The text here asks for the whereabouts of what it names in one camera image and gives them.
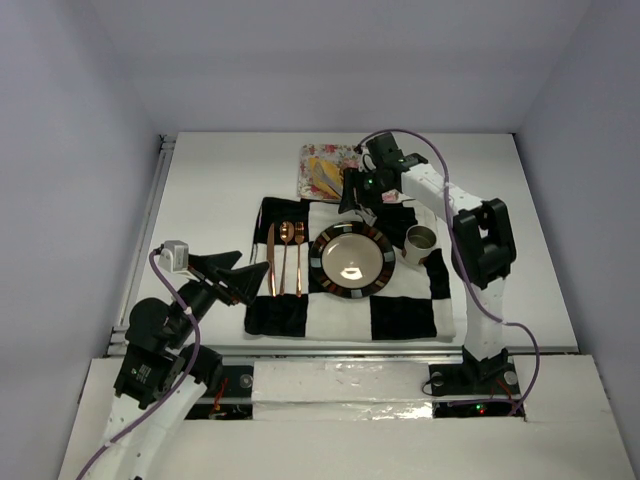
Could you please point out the copper fork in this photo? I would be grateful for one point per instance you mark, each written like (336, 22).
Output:
(299, 238)

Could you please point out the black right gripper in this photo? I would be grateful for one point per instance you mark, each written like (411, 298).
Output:
(360, 189)

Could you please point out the copper knife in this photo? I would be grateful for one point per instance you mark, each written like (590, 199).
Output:
(271, 260)

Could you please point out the yellow oval bread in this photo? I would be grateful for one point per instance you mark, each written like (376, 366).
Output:
(326, 177)

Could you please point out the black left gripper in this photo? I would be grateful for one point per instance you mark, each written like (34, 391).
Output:
(215, 282)

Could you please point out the silver metal tongs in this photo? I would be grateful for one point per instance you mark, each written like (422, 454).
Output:
(349, 204)

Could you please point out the copper spoon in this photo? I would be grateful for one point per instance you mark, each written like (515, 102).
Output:
(286, 232)

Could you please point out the metal cup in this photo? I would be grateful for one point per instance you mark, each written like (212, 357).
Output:
(420, 242)

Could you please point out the black white checkered cloth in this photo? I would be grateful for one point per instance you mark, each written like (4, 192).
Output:
(415, 305)

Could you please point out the aluminium rail frame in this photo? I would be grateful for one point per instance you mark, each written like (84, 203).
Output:
(207, 189)

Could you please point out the floral rectangular tray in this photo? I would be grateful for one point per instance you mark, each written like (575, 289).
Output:
(344, 156)

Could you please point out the dark rimmed round plate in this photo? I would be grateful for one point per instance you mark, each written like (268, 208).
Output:
(352, 260)

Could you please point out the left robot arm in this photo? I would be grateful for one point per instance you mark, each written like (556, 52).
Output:
(166, 369)

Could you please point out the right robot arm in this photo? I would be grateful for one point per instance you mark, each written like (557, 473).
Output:
(482, 252)

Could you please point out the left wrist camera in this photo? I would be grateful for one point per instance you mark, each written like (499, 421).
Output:
(174, 256)

